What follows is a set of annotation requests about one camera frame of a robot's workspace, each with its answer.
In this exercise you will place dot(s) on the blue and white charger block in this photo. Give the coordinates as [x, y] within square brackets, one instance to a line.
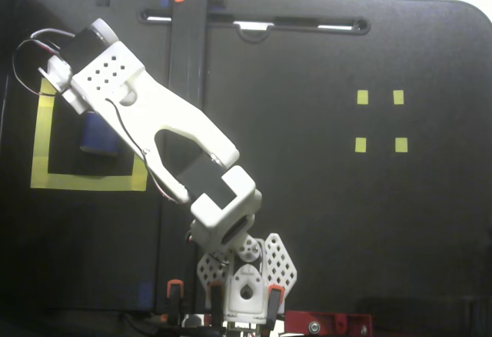
[98, 139]

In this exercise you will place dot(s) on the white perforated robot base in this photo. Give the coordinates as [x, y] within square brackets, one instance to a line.
[284, 267]

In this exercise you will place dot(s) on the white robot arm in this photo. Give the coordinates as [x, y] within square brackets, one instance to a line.
[153, 98]

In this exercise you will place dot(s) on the yellow tape square outline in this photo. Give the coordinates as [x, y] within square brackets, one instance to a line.
[84, 182]

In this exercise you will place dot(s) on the small yellow tape mark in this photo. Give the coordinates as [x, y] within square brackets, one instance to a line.
[401, 145]
[360, 145]
[362, 97]
[398, 97]

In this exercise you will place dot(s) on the red bracket with screws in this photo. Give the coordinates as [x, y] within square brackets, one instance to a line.
[330, 323]

